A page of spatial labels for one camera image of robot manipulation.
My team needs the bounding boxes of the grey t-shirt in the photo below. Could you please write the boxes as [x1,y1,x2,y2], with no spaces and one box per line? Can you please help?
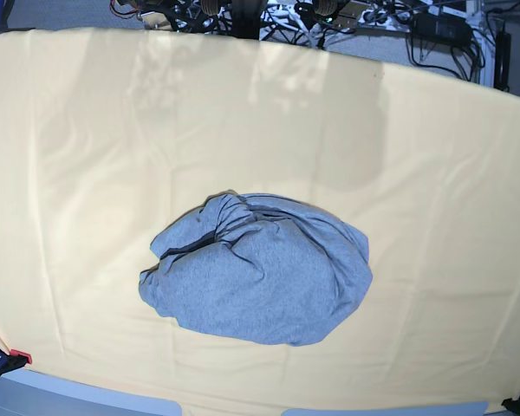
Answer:
[139,193,373,347]

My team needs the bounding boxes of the yellow table cloth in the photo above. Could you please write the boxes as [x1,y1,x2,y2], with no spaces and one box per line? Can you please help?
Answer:
[0,29,520,415]

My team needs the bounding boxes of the black power adapter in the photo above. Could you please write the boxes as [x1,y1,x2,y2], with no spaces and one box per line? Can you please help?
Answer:
[411,13,472,47]

